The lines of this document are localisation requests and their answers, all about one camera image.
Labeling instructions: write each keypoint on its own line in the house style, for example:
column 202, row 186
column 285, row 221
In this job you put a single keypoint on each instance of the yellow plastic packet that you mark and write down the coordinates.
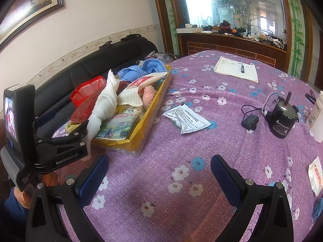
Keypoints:
column 70, row 127

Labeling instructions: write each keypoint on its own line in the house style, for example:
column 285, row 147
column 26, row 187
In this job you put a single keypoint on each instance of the black electric motor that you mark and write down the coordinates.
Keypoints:
column 281, row 121

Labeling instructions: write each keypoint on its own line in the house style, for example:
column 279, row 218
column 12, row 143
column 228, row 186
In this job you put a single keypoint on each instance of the pile of assorted clutter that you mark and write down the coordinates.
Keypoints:
column 224, row 26

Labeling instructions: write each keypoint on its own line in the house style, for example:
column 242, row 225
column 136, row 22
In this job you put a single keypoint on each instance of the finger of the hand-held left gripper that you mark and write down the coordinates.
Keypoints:
column 75, row 133
column 46, row 121

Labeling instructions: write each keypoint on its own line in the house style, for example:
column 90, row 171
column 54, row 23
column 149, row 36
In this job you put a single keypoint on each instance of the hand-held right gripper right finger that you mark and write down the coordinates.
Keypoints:
column 224, row 179

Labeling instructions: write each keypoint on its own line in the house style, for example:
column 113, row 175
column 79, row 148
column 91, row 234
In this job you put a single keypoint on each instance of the white plastic jar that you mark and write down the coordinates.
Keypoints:
column 316, row 121

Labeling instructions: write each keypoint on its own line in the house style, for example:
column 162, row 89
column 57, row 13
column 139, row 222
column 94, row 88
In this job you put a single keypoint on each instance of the pink plush toy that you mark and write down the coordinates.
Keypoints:
column 149, row 94

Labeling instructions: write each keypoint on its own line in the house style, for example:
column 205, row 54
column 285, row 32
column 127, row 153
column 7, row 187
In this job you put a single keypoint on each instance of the etched wall mirror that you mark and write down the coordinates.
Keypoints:
column 201, row 5

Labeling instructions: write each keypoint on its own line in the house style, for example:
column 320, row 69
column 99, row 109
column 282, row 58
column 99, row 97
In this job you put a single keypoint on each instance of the clear plastic bag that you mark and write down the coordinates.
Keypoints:
column 161, row 55

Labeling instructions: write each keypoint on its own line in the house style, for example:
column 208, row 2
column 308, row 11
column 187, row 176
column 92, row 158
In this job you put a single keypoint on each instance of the person's left forearm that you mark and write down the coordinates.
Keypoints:
column 12, row 214

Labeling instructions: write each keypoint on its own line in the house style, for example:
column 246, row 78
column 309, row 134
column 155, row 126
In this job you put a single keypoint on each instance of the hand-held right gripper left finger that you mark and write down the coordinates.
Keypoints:
column 93, row 179

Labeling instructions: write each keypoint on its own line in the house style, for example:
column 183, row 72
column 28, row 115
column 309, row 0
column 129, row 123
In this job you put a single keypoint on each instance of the white sachet red print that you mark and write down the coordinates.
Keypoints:
column 316, row 174

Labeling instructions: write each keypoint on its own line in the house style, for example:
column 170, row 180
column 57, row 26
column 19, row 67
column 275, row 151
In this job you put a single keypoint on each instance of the wooden brick pattern cabinet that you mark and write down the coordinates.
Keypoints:
column 214, row 45

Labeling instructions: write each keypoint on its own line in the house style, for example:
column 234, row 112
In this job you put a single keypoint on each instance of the red plastic bag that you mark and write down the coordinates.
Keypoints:
column 85, row 88

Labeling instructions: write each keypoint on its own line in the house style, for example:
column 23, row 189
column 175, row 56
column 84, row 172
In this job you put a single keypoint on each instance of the white grey text packet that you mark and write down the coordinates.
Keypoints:
column 186, row 118

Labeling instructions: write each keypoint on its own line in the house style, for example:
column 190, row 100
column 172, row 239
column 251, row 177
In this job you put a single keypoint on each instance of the landscape print packet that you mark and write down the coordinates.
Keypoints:
column 118, row 127

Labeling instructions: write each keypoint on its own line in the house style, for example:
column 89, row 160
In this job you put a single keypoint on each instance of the framed painting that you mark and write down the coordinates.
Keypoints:
column 30, row 2

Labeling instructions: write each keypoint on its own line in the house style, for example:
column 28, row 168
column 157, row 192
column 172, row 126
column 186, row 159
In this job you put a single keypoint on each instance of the lemon print tissue pack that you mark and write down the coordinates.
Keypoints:
column 128, row 111

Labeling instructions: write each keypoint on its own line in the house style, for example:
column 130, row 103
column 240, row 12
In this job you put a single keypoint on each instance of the black sofa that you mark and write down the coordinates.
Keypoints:
column 75, row 73

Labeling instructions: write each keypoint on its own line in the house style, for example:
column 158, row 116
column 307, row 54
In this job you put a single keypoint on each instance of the blue towel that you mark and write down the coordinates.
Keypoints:
column 151, row 65

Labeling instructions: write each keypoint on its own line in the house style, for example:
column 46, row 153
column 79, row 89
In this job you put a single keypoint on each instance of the yellow cardboard box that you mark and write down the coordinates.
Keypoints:
column 149, row 121

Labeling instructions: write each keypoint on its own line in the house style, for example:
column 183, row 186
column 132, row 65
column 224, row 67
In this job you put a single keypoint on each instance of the small blue cloth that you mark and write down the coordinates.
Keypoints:
column 318, row 210

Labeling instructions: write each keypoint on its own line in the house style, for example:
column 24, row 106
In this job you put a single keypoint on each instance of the striped white red label packet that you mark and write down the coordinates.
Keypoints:
column 131, row 95

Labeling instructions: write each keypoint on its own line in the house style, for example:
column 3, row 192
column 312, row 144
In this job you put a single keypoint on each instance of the white notebook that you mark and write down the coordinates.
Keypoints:
column 227, row 68

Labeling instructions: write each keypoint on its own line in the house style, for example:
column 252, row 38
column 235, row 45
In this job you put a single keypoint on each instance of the person's left hand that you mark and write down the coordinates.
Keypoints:
column 22, row 199

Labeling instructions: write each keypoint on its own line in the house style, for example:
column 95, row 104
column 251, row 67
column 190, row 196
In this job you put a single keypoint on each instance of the purple floral tablecloth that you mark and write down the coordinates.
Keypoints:
column 176, row 201

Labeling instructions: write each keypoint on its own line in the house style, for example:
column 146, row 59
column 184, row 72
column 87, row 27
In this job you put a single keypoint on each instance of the white towel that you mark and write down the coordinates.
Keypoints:
column 103, row 105

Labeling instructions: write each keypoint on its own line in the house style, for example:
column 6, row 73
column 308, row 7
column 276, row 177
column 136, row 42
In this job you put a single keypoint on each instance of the black power adapter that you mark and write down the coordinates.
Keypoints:
column 249, row 122

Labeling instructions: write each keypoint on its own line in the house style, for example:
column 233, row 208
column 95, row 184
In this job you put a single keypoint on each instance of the black pen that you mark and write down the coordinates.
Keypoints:
column 242, row 67

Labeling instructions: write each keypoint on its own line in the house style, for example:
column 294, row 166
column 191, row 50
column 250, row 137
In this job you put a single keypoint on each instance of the bamboo print panel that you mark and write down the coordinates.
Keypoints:
column 169, row 17
column 295, row 30

